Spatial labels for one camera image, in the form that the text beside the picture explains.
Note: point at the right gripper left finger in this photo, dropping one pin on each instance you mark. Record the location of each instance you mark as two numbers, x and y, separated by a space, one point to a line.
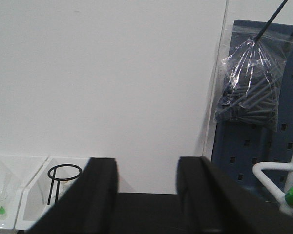
87 207

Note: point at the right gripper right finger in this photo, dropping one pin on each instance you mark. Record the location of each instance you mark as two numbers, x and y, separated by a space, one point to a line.
212 203

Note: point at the grey pegboard drying rack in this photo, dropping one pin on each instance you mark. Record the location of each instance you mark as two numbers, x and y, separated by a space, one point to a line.
258 158

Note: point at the right white storage bin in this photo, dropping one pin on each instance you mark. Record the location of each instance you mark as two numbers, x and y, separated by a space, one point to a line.
37 197

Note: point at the white storage bin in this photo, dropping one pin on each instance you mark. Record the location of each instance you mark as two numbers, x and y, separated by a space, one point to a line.
16 172
37 197

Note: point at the middle white storage bin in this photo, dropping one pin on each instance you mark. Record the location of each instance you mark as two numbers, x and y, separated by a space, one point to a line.
16 172

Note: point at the plastic bag of grey pegs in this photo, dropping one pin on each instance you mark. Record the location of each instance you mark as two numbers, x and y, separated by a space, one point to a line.
252 77

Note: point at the black wire tripod stand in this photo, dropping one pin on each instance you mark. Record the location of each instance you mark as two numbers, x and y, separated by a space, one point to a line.
61 173

